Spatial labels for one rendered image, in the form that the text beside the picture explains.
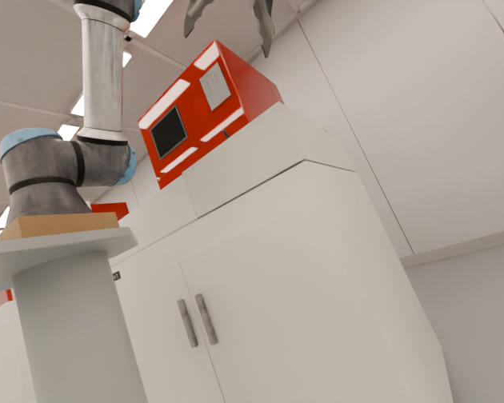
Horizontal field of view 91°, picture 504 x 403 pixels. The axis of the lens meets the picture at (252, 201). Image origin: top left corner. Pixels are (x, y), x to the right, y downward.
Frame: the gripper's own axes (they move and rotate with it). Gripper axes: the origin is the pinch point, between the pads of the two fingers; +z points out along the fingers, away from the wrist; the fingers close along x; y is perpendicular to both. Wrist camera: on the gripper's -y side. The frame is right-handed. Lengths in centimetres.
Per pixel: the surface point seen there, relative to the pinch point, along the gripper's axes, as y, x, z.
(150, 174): -328, -37, 239
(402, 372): 44, 33, 40
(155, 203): -15, -13, 49
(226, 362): 28, 8, 69
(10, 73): -216, -136, 76
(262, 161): 3.7, 11.6, 20.1
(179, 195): -9.1, -5.7, 40.9
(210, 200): -0.9, 2.0, 35.9
